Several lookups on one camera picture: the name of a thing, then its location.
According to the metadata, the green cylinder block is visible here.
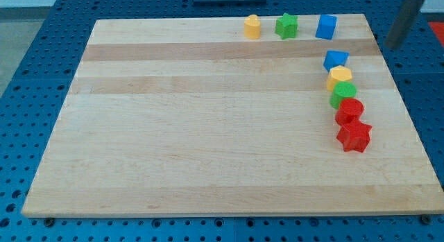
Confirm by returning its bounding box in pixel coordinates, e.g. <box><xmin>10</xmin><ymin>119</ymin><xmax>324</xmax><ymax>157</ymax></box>
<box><xmin>330</xmin><ymin>82</ymin><xmax>357</xmax><ymax>110</ymax></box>

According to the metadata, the red object at edge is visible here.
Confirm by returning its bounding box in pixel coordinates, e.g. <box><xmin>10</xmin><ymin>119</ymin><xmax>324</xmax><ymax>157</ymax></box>
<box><xmin>428</xmin><ymin>21</ymin><xmax>444</xmax><ymax>46</ymax></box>

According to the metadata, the green star block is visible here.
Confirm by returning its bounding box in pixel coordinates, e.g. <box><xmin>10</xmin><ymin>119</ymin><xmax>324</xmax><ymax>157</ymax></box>
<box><xmin>275</xmin><ymin>13</ymin><xmax>298</xmax><ymax>40</ymax></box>

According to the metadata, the yellow heart block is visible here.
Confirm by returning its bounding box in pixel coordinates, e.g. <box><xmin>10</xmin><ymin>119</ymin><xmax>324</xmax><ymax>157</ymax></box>
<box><xmin>244</xmin><ymin>15</ymin><xmax>261</xmax><ymax>40</ymax></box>

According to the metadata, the yellow hexagon block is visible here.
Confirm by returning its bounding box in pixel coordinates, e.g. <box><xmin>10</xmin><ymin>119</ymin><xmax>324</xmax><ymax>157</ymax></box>
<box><xmin>326</xmin><ymin>65</ymin><xmax>352</xmax><ymax>92</ymax></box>

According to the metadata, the red cylinder block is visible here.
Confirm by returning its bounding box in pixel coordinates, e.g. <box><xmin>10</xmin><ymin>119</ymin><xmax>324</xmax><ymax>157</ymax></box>
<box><xmin>335</xmin><ymin>98</ymin><xmax>364</xmax><ymax>126</ymax></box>

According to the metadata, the wooden board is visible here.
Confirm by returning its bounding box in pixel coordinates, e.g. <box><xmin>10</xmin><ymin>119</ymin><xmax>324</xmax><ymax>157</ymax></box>
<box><xmin>22</xmin><ymin>14</ymin><xmax>443</xmax><ymax>218</ymax></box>

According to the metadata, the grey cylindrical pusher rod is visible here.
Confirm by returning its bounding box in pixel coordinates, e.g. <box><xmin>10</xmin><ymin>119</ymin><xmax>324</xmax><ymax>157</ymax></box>
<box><xmin>384</xmin><ymin>0</ymin><xmax>425</xmax><ymax>50</ymax></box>

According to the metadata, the blue cube block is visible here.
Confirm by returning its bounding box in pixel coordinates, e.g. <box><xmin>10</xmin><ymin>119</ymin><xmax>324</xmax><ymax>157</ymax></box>
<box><xmin>315</xmin><ymin>15</ymin><xmax>337</xmax><ymax>40</ymax></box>

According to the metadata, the red star block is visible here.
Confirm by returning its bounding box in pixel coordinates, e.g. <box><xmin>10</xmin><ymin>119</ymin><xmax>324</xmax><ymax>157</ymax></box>
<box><xmin>336</xmin><ymin>119</ymin><xmax>373</xmax><ymax>153</ymax></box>

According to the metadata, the blue triangle block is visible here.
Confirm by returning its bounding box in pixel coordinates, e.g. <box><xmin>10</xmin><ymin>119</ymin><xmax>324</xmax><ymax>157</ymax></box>
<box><xmin>323</xmin><ymin>50</ymin><xmax>349</xmax><ymax>71</ymax></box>

